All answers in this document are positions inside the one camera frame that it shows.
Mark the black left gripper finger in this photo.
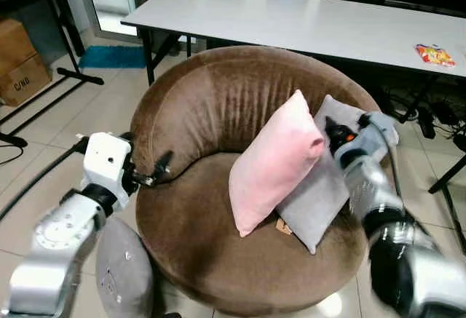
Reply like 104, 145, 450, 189
150, 151, 175, 186

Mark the pink pillow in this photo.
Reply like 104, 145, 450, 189
229, 90, 327, 238

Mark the grey pillow with brown tag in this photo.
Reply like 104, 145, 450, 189
276, 95, 400, 255

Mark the grey pillow with print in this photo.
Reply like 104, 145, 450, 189
95, 216, 156, 318

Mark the brown round velvet sofa chair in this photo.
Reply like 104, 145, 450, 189
130, 45, 383, 316

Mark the teal floor mat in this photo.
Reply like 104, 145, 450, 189
79, 45, 147, 70

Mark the black power adapter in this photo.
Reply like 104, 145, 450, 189
416, 107, 438, 140

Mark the black desk leg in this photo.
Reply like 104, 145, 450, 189
428, 159, 466, 252

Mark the white folding table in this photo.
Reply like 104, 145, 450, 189
121, 0, 466, 86

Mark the red yellow snack packet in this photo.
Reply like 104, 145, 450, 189
415, 44, 457, 68

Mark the brown cardboard box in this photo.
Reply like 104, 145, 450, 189
0, 18, 54, 108

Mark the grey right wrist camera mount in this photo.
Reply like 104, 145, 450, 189
352, 112, 400, 164

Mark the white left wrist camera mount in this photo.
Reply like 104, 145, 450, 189
82, 132, 134, 210

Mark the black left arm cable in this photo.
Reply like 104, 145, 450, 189
0, 136, 90, 223

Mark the black metal stand frame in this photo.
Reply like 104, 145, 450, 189
0, 0, 105, 148

